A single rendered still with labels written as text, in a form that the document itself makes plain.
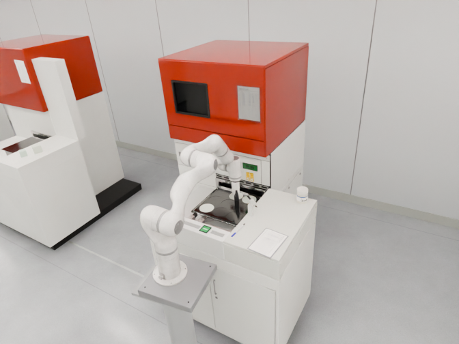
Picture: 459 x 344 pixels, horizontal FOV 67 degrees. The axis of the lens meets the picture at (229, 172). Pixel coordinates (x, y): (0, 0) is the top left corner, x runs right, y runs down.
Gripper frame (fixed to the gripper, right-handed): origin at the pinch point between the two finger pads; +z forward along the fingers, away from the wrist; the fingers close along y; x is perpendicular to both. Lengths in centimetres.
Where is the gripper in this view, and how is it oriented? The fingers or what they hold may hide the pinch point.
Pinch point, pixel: (236, 198)
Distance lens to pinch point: 241.8
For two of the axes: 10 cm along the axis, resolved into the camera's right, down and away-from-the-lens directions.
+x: 10.0, -0.8, 0.2
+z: 0.6, 8.7, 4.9
